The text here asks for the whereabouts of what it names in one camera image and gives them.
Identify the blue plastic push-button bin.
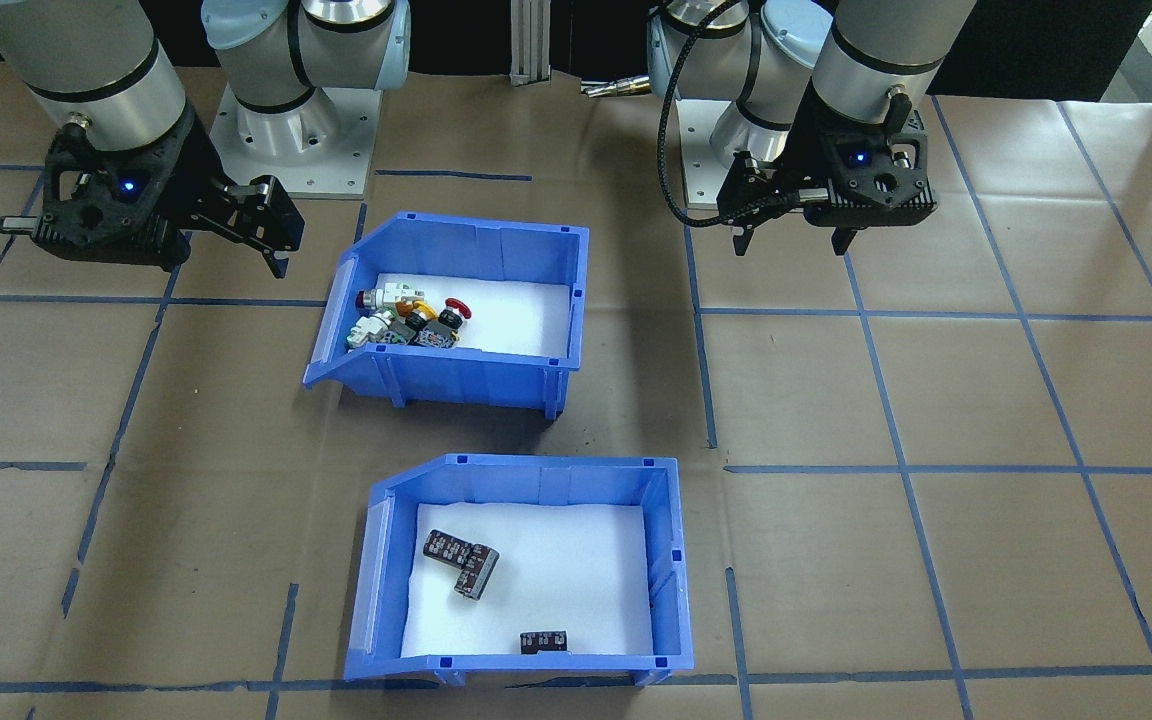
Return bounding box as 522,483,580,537
302,210,591,419

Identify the blue plastic capacitor bin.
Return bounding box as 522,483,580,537
343,453,695,691

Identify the white green push button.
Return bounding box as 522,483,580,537
346,314,395,351

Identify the red mushroom push button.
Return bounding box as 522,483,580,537
416,296,474,349

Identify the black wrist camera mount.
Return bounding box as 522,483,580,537
876,125,939,235
31,128,122,263

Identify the white square base plate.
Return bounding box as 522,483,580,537
681,95,817,211
208,85,384,199

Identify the white switch red lens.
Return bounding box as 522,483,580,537
356,283,429,311

